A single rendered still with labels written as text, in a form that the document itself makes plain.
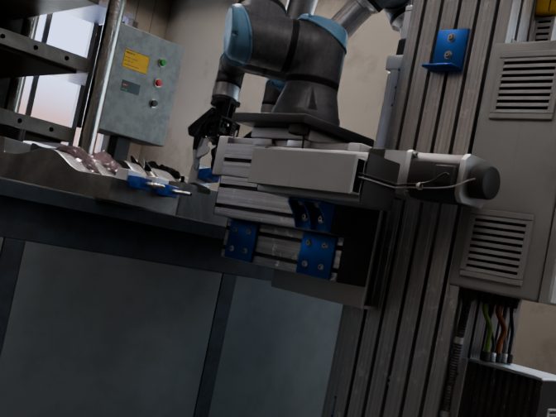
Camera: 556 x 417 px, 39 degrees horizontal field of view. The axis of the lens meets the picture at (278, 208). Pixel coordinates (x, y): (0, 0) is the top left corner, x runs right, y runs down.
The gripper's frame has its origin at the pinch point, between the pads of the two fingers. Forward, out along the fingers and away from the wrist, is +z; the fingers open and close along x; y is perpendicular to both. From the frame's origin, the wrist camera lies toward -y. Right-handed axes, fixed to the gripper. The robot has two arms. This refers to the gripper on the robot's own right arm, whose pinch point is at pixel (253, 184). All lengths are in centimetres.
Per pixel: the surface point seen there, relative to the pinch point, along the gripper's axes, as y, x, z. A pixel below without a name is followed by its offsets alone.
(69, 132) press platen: -67, -30, -7
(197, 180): 13.6, -31.3, 4.5
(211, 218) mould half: 14.4, -24.7, 13.5
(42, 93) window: -322, 75, -55
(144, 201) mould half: 22, -52, 13
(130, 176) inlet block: 24, -58, 8
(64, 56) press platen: -67, -37, -32
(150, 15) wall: -326, 146, -134
